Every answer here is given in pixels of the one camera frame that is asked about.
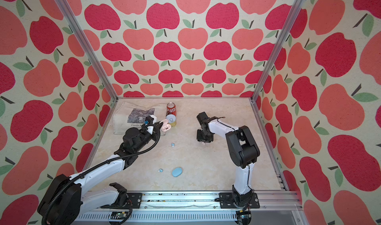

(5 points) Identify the pink earbud charging case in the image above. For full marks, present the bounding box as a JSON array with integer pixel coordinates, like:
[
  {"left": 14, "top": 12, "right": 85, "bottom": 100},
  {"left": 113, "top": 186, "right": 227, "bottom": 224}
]
[{"left": 160, "top": 119, "right": 172, "bottom": 135}]

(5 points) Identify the blue earbud charging case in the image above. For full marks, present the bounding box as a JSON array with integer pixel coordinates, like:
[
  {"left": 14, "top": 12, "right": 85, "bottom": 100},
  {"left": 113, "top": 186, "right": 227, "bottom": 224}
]
[{"left": 172, "top": 167, "right": 183, "bottom": 177}]

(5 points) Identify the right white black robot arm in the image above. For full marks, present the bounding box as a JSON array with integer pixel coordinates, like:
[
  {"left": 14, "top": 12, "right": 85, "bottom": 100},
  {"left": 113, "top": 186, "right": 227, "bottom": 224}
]
[{"left": 196, "top": 112, "right": 260, "bottom": 208}]

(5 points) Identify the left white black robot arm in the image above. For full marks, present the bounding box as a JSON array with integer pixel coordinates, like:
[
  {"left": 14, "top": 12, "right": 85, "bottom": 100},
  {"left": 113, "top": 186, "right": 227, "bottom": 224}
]
[{"left": 37, "top": 122, "right": 163, "bottom": 225}]

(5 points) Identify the yellow tin can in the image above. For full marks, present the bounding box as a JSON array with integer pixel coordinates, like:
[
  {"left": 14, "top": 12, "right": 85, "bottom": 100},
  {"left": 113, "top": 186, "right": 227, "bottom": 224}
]
[{"left": 166, "top": 114, "right": 177, "bottom": 127}]

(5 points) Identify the red cola can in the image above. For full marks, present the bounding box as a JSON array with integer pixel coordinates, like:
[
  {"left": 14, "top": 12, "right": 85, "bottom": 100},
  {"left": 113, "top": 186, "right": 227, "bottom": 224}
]
[{"left": 166, "top": 102, "right": 177, "bottom": 116}]

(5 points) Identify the beige Monet tote bag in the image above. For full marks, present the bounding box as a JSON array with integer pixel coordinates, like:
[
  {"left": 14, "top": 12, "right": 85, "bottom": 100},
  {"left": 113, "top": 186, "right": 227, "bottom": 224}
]
[{"left": 113, "top": 102, "right": 166, "bottom": 134}]

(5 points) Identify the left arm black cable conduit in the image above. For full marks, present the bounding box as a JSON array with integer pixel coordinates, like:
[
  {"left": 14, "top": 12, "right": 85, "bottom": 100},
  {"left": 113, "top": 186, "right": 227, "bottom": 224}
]
[{"left": 41, "top": 122, "right": 161, "bottom": 225}]

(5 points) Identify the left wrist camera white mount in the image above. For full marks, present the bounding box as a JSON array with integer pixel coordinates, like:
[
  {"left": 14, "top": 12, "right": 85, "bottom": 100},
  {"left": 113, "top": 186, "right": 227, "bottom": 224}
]
[{"left": 144, "top": 115, "right": 157, "bottom": 135}]

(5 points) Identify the left aluminium frame post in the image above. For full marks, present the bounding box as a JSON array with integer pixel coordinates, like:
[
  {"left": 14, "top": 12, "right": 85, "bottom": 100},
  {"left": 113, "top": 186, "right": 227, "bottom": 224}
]
[{"left": 54, "top": 0, "right": 118, "bottom": 102}]

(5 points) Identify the aluminium frame post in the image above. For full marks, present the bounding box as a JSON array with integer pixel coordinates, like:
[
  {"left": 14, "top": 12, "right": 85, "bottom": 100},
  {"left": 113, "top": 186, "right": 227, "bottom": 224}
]
[
  {"left": 250, "top": 0, "right": 306, "bottom": 104},
  {"left": 54, "top": 0, "right": 118, "bottom": 102}
]

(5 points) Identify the right aluminium frame post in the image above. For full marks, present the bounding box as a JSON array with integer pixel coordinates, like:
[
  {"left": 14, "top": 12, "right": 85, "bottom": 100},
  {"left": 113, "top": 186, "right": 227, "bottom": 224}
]
[{"left": 250, "top": 0, "right": 306, "bottom": 104}]

